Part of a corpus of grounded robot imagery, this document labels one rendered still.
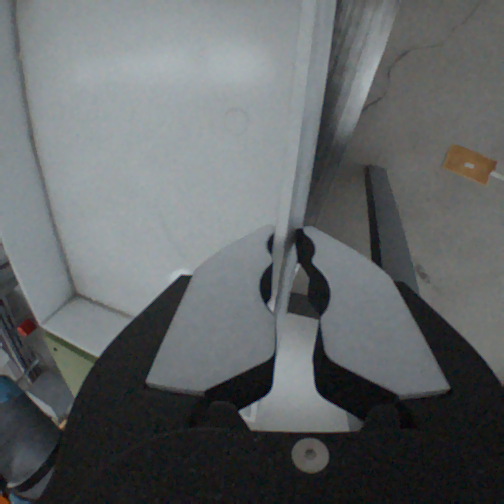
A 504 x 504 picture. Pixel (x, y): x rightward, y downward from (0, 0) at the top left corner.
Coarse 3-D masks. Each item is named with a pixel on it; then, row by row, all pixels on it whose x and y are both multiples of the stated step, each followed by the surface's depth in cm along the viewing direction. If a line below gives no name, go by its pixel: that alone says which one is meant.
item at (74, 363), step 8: (48, 336) 48; (56, 336) 48; (48, 344) 49; (56, 344) 47; (64, 344) 47; (72, 344) 47; (56, 352) 49; (64, 352) 47; (72, 352) 46; (80, 352) 46; (88, 352) 46; (56, 360) 51; (64, 360) 49; (72, 360) 48; (80, 360) 46; (88, 360) 45; (64, 368) 52; (72, 368) 50; (80, 368) 48; (88, 368) 46; (64, 376) 54; (72, 376) 52; (80, 376) 50; (72, 384) 54; (80, 384) 52; (72, 392) 57
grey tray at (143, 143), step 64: (0, 0) 12; (64, 0) 12; (128, 0) 12; (192, 0) 11; (256, 0) 10; (320, 0) 7; (0, 64) 14; (64, 64) 15; (128, 64) 14; (192, 64) 13; (256, 64) 12; (320, 64) 9; (0, 128) 16; (64, 128) 17; (128, 128) 16; (192, 128) 14; (256, 128) 13; (0, 192) 17; (64, 192) 20; (128, 192) 18; (192, 192) 16; (256, 192) 15; (64, 256) 24; (128, 256) 21; (192, 256) 19; (64, 320) 24; (128, 320) 25
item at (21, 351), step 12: (0, 300) 60; (0, 312) 61; (12, 312) 64; (0, 324) 61; (12, 324) 66; (12, 336) 66; (12, 348) 67; (24, 348) 72; (24, 360) 73; (36, 372) 80; (60, 420) 100
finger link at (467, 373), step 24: (408, 288) 8; (432, 312) 7; (432, 336) 7; (456, 336) 7; (456, 360) 6; (480, 360) 6; (456, 384) 6; (480, 384) 5; (408, 408) 5; (432, 408) 5; (456, 408) 5; (480, 408) 5; (456, 432) 5; (480, 432) 5
